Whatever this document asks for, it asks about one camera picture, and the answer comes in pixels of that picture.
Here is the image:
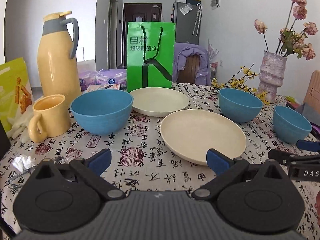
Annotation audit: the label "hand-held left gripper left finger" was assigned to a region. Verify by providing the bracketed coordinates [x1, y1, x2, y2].
[24, 149, 126, 202]

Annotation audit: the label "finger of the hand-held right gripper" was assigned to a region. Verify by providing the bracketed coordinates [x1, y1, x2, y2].
[268, 149, 320, 167]
[296, 139, 320, 153]

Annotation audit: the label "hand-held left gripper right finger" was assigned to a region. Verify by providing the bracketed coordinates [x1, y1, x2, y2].
[191, 149, 291, 202]

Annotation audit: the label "cream plate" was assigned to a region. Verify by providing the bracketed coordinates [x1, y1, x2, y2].
[129, 87, 190, 117]
[160, 109, 247, 166]

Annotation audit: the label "large blue bowl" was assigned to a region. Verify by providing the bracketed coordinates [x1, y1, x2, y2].
[70, 89, 134, 137]

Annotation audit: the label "purple cloth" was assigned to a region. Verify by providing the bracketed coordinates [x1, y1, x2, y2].
[310, 122, 320, 140]

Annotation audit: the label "grey cloth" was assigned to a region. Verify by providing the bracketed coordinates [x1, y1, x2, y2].
[295, 104, 320, 125]

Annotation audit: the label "calligraphy print tablecloth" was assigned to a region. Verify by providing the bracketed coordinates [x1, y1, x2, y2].
[0, 81, 320, 240]

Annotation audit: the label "pink hard case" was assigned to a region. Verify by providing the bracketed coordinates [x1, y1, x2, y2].
[303, 70, 320, 110]

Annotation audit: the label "yellow mug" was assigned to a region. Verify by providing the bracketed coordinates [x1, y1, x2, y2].
[28, 94, 72, 143]

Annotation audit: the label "small flat box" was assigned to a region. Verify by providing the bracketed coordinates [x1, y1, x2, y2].
[86, 84, 121, 93]

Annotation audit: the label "mottled pink vase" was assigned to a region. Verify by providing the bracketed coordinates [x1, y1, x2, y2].
[257, 51, 288, 103]

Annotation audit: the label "purple tissue pack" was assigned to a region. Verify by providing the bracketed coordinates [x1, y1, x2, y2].
[79, 69, 128, 87]

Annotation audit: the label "clear plastic gloves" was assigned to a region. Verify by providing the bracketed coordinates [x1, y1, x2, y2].
[7, 106, 34, 143]

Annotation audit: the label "green paper bag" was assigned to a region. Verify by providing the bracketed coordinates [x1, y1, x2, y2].
[127, 21, 176, 93]

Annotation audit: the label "yellow flower branch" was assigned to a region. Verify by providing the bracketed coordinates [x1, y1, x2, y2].
[211, 65, 272, 105]

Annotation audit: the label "eyeglasses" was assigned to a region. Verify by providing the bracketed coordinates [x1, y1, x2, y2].
[6, 156, 65, 190]

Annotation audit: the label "wooden chair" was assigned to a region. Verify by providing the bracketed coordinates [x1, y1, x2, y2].
[184, 55, 203, 84]

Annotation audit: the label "white furniture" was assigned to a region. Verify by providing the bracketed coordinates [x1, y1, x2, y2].
[77, 60, 95, 72]

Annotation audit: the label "yellow thermos jug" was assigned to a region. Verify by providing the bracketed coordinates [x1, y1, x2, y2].
[37, 11, 82, 98]

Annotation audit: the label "dried purple grass sprigs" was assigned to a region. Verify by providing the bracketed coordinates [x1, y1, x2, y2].
[207, 37, 220, 63]

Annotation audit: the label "purple jacket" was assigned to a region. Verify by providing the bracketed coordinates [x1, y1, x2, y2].
[173, 42, 212, 86]

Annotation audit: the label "yellow-green snack bag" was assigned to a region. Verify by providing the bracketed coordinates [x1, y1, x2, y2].
[0, 57, 34, 138]

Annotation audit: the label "side room door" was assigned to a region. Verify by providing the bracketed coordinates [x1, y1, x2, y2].
[109, 0, 119, 69]

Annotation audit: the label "dried pink roses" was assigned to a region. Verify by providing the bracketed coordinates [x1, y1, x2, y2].
[254, 0, 319, 60]

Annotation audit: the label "grey refrigerator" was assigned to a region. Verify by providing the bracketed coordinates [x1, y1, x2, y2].
[172, 0, 204, 45]

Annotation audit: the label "folded umbrella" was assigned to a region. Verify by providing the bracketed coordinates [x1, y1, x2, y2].
[192, 3, 202, 37]

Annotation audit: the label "dark brown entrance door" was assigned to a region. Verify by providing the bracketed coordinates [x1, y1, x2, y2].
[123, 3, 162, 23]

